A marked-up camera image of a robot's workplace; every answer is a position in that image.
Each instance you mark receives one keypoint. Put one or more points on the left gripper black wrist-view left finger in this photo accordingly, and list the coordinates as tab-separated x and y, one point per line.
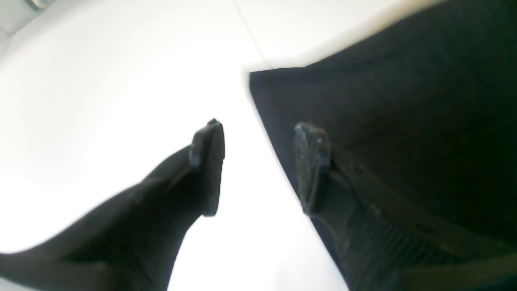
130	242

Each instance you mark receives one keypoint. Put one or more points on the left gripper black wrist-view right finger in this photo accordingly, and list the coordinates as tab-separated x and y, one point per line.
383	241

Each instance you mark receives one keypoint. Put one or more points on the black T-shirt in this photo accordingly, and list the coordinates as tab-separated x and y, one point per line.
428	105

